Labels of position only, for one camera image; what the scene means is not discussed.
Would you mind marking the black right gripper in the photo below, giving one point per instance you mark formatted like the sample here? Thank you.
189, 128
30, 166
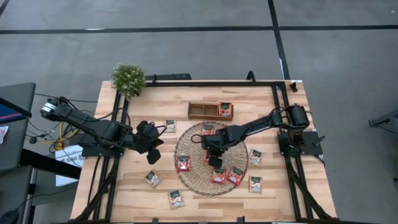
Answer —
216, 143

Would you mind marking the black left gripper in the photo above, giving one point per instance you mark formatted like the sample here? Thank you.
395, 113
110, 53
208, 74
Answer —
148, 137

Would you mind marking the red tea packet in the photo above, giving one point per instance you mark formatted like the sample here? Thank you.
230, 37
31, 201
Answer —
205, 158
218, 176
235, 176
207, 129
183, 164

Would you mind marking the beige tea packet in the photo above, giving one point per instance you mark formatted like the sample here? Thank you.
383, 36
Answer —
170, 126
255, 184
153, 179
255, 157
176, 199

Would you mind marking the orange tea packet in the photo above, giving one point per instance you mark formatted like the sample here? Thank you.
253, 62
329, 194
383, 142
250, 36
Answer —
225, 109

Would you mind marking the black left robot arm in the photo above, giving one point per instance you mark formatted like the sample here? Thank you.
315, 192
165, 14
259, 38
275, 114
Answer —
93, 126

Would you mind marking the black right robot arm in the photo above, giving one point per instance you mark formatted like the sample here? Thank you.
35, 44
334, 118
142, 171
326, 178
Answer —
255, 124

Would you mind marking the wooden compartment box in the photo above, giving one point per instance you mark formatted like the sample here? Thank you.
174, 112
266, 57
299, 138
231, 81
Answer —
202, 112

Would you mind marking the round woven placemat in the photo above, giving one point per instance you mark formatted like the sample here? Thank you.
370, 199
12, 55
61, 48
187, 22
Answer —
192, 180

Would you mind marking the green potted plant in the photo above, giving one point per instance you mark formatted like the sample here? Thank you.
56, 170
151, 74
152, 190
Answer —
128, 79

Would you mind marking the black flat bar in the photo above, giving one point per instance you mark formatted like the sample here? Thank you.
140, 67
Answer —
174, 76

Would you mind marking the white printed paper sheet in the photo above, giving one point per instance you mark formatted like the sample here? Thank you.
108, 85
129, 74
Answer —
70, 154

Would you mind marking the small black clamp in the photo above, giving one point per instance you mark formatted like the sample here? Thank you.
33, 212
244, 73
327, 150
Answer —
155, 221
241, 220

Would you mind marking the small black wedge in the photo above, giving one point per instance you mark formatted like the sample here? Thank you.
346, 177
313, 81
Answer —
293, 87

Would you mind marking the black desk beam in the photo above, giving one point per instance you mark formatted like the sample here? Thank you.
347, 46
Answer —
46, 163

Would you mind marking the black power plug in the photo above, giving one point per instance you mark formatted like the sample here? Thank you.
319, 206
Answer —
33, 140

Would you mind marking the dark blue laptop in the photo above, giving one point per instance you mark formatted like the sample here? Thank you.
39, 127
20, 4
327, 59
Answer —
9, 113

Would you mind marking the grey low desk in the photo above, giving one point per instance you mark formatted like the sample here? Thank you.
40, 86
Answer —
14, 193

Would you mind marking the small white paper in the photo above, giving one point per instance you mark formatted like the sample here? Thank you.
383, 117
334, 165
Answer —
2, 133

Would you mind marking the black computer mouse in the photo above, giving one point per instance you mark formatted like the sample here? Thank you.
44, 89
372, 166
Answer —
7, 217

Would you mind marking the grey stand leg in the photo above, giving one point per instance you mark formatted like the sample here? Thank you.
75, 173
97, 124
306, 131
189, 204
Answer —
385, 119

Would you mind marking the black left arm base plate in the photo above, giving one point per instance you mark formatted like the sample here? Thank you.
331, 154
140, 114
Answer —
87, 152

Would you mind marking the black metal rail frame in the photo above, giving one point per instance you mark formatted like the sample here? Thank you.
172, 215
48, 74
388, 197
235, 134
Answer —
186, 83

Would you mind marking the black curved bracket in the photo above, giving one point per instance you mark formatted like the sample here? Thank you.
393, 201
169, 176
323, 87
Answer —
251, 76

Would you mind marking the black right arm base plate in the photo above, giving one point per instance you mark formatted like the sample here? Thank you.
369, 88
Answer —
312, 149

